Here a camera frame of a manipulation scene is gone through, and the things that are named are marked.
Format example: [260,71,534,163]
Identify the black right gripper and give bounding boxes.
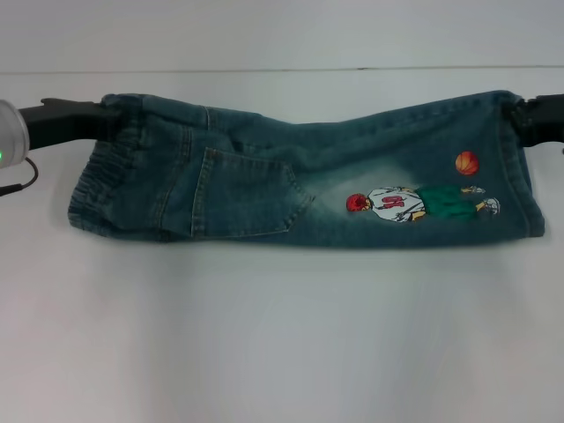
[502,93,564,149]

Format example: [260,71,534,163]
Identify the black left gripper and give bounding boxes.
[25,97,122,149]

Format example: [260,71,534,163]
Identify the blue denim shorts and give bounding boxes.
[66,90,547,251]

